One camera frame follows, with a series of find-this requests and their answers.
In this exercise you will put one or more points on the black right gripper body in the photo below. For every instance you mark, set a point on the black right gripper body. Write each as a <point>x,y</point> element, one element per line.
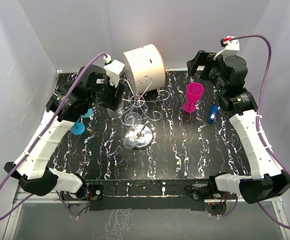
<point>211,64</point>

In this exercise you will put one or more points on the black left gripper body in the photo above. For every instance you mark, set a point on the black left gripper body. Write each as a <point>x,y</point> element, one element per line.
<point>112,102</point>

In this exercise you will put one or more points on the clear ribbed tumbler glass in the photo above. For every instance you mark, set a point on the clear ribbed tumbler glass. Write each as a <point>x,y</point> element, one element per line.
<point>117,113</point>

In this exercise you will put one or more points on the pink wine glass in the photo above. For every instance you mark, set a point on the pink wine glass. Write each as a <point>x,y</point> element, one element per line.
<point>194,93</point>

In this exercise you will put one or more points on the blue wine glass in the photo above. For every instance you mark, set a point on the blue wine glass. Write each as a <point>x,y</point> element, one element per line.
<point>78,128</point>
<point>88,114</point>

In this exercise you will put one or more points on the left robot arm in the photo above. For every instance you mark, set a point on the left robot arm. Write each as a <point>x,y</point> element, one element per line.
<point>94,86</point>

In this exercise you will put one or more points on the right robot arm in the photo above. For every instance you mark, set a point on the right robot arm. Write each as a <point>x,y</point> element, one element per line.
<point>267,178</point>

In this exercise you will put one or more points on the chrome wine glass rack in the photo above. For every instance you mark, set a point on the chrome wine glass rack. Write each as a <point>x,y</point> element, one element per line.
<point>138,104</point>

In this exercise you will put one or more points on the clear fluted champagne glass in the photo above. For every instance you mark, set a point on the clear fluted champagne glass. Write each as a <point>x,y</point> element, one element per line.
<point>132,120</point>

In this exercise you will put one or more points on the white round box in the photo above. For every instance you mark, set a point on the white round box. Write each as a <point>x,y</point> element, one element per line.
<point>144,68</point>

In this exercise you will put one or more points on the small blue object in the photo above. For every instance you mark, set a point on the small blue object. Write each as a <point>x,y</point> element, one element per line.
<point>213,113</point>

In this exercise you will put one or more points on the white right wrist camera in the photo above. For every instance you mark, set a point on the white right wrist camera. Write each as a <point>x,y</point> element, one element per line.
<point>231,47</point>

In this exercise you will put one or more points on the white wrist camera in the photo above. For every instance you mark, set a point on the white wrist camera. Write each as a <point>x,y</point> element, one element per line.
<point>231,47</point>
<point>113,70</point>

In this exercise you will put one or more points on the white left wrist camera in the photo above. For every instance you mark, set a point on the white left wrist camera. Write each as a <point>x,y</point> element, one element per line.
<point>113,70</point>

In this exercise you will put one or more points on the aluminium table frame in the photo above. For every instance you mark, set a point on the aluminium table frame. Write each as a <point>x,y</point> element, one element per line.
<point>186,150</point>

